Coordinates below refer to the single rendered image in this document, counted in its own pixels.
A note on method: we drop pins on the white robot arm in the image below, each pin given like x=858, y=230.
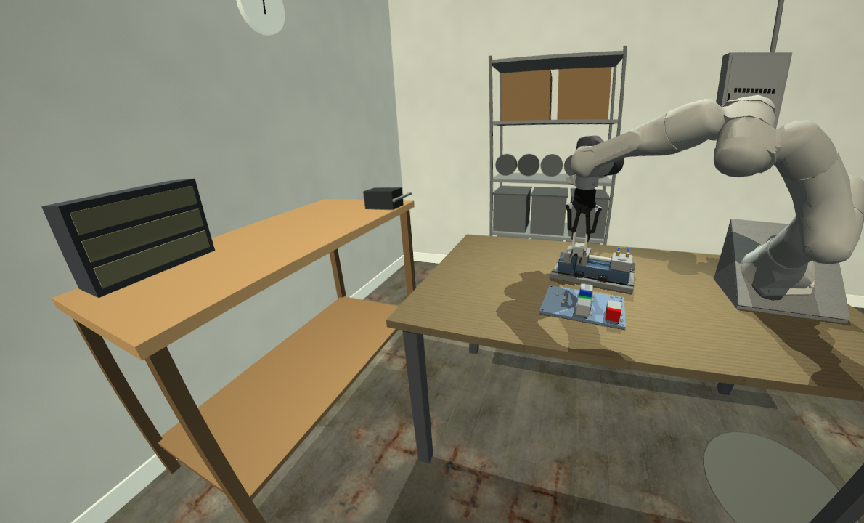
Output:
x=828, y=202

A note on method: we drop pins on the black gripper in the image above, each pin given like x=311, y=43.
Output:
x=584, y=202

